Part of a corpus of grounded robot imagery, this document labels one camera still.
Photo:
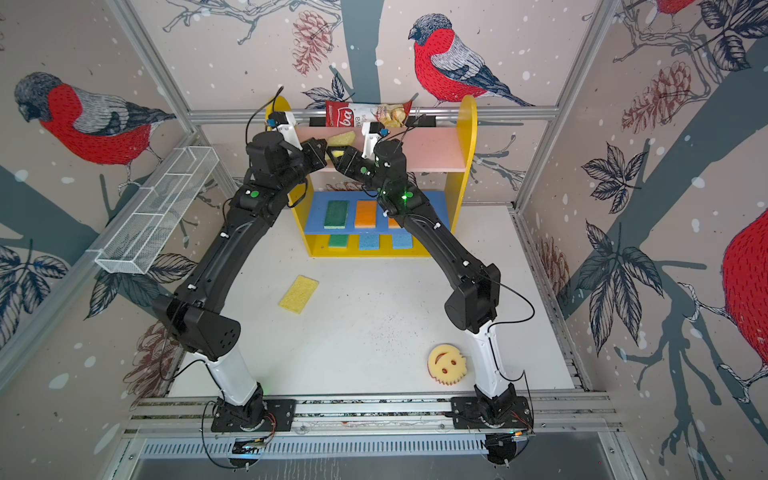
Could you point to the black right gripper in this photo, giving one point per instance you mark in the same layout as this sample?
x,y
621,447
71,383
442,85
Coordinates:
x,y
352,161

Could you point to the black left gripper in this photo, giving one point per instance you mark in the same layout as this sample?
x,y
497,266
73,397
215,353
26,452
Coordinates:
x,y
317,158

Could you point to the pale yellow sponge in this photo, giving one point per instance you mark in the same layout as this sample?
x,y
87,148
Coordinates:
x,y
365,215

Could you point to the dark green sponge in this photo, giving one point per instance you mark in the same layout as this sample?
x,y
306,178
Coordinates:
x,y
336,215

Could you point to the blue sponge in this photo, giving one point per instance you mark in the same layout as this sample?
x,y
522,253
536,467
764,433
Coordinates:
x,y
369,242
402,242

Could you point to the light green sponge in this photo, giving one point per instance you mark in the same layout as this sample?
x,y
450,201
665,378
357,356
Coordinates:
x,y
338,241

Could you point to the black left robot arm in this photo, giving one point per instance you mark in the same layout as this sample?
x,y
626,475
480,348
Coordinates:
x,y
192,314

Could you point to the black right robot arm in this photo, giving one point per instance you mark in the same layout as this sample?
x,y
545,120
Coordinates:
x,y
472,305

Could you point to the yellow shelf with coloured boards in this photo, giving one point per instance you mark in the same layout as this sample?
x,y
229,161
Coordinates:
x,y
439,161

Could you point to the red cassava chips bag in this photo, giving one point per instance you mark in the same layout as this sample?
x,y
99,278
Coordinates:
x,y
347,114

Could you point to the yellow smiley face sponge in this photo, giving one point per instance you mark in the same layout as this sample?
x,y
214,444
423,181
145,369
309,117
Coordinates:
x,y
446,364

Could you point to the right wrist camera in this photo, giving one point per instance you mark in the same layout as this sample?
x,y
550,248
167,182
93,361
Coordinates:
x,y
372,132

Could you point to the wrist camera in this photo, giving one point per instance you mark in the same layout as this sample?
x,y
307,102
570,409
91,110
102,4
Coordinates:
x,y
372,132
285,123

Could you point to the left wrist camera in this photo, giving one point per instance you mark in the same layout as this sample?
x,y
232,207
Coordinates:
x,y
285,123

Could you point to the white wire mesh basket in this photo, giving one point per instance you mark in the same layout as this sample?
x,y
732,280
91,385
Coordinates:
x,y
162,204

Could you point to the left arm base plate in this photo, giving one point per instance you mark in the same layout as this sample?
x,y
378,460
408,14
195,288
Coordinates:
x,y
262,415

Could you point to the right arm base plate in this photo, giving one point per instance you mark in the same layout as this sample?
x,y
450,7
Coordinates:
x,y
472,413

